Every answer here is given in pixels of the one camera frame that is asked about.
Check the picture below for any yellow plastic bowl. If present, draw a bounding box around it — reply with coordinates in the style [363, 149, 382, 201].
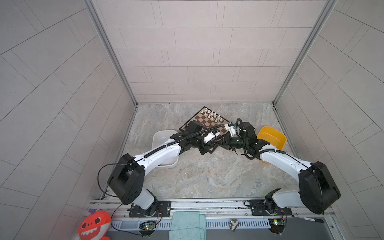
[258, 126, 289, 168]

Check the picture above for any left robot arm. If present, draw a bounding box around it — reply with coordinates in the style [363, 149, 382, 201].
[107, 121, 224, 217]

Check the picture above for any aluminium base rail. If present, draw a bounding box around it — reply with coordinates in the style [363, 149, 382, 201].
[87, 197, 336, 220]

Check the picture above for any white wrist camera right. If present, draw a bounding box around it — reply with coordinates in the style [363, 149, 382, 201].
[224, 124, 238, 137]

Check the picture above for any green cloth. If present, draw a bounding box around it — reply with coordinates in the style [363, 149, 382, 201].
[169, 212, 207, 240]

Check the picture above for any white plastic tray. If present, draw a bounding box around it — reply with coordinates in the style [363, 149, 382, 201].
[152, 130, 179, 169]

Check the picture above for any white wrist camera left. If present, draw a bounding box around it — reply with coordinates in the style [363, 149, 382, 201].
[203, 132, 220, 144]

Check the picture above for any folding chess board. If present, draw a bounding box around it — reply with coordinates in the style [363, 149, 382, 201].
[179, 107, 232, 155]

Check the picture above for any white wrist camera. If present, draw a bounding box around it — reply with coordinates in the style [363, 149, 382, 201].
[224, 124, 238, 137]
[203, 132, 220, 144]

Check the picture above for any red shark plush toy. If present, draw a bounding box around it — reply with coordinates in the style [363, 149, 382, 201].
[77, 211, 112, 240]

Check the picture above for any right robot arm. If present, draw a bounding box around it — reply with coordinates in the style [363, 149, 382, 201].
[223, 119, 341, 215]

